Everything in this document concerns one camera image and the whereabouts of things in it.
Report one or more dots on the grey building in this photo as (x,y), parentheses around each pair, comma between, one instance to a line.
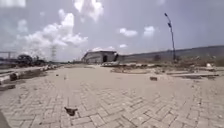
(98,56)

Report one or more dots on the grey brick paved path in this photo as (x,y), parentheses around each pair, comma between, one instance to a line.
(110,90)

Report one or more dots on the dark stone on path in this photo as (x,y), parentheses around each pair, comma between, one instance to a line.
(153,78)

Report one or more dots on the electricity pylon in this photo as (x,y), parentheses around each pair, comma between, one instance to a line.
(53,53)

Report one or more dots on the rubble strewn bare ground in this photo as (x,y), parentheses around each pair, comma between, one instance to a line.
(173,68)

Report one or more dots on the dark loose brick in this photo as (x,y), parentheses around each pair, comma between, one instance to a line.
(70,111)

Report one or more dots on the street lamp pole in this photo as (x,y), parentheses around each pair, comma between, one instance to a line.
(172,36)

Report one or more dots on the dark trees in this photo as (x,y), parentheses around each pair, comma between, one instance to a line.
(28,60)

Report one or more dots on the row of kerb stones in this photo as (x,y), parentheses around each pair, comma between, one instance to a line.
(20,74)

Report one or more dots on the long grey wall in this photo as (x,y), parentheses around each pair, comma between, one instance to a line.
(186,53)

